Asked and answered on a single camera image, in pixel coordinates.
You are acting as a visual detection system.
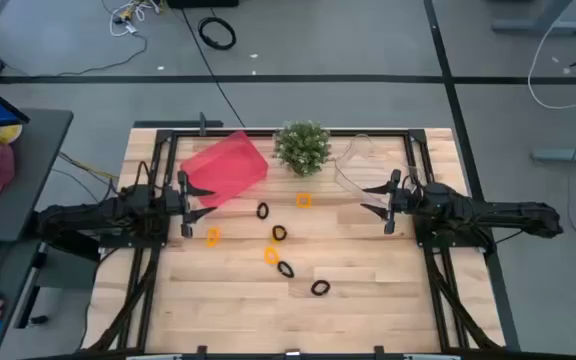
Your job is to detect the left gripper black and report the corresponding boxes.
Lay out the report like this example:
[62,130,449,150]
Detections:
[161,169,218,239]

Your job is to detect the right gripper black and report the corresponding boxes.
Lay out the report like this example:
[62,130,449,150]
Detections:
[359,168,416,236]

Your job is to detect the clear plastic bin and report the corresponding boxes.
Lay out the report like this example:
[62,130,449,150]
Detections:
[333,133,427,206]

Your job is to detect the red translucent plastic bin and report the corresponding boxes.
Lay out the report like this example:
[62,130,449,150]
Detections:
[179,130,270,209]

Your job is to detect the artificial potted plant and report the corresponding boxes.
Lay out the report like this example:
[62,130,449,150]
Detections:
[272,119,333,178]

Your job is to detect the grey side desk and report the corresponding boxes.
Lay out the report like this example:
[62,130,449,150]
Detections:
[0,107,75,360]

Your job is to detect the grey table base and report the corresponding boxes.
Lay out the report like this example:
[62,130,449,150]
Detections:
[491,0,576,36]
[531,137,576,164]

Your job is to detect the black box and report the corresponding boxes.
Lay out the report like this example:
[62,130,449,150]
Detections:
[166,0,240,9]

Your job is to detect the black aluminium table frame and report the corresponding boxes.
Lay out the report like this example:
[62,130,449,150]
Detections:
[80,127,507,360]

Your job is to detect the yellow cable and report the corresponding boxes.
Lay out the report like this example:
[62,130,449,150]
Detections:
[57,151,119,181]

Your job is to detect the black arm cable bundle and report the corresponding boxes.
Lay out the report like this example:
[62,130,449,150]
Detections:
[425,247,499,351]
[87,247,162,351]

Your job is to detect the long black floor cable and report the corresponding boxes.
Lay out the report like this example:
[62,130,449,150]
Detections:
[180,7,247,129]

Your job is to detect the thin black floor cable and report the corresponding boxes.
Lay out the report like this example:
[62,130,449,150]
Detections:
[0,29,149,84]

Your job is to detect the coiled black cable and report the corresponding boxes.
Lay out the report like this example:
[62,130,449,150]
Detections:
[197,16,238,51]

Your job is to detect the white cable bundle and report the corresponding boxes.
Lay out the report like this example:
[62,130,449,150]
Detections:
[101,0,162,38]

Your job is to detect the white floor cable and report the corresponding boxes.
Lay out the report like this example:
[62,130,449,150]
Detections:
[526,19,576,110]

